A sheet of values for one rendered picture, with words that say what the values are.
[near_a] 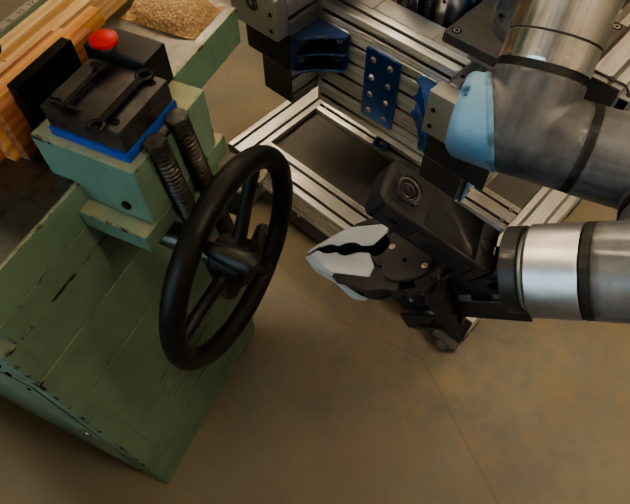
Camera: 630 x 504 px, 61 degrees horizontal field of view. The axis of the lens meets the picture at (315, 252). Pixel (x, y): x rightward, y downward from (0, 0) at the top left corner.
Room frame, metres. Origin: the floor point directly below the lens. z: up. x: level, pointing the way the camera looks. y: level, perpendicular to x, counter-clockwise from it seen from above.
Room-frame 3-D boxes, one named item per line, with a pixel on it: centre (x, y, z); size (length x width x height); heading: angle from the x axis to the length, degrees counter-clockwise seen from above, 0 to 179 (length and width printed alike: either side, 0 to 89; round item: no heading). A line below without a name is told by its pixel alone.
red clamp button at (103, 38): (0.49, 0.22, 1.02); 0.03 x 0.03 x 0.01
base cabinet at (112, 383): (0.54, 0.52, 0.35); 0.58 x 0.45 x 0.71; 65
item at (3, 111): (0.50, 0.31, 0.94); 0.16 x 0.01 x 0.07; 155
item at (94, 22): (0.52, 0.31, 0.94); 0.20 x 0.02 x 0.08; 155
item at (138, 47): (0.45, 0.21, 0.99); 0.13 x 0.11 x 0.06; 155
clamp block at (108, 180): (0.45, 0.22, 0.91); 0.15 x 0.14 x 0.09; 155
